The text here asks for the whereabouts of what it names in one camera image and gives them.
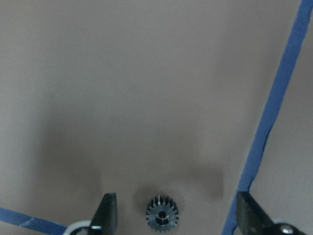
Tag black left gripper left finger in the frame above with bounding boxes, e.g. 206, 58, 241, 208
89, 193, 118, 235

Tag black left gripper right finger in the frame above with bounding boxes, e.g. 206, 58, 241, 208
236, 191, 274, 235

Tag brown paper table cover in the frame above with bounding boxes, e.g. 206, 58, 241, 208
0, 0, 301, 235

